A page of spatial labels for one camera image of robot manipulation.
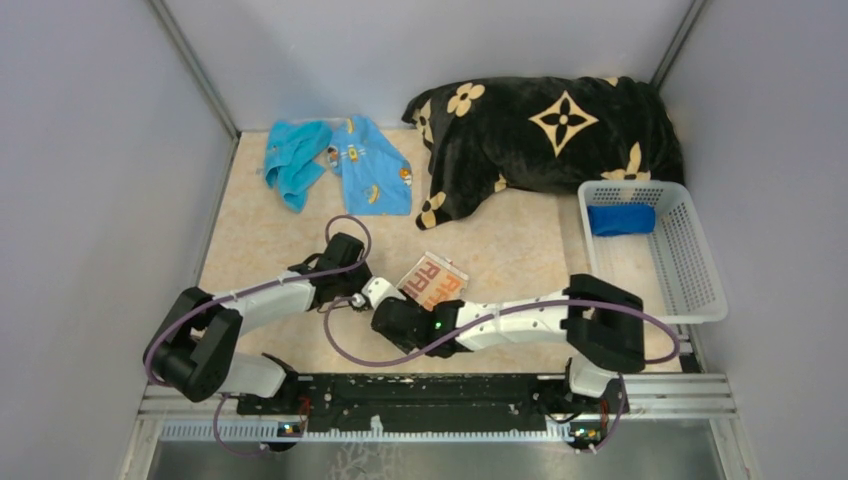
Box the white plastic basket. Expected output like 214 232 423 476
577 180 728 324

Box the teal small cloth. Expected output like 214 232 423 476
264 121 332 213

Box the light blue printed towel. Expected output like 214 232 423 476
327 115 413 216

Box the dark blue towel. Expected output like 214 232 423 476
587 204 657 237

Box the grey orange printed cloth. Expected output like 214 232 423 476
397 251 470 311

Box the black floral plush blanket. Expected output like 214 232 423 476
402 76 685 230

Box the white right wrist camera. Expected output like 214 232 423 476
349 276 406 311

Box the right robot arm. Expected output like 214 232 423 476
362 274 647 412

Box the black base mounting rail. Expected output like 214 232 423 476
236 374 630 446

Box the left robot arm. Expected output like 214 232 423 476
143 232 372 414

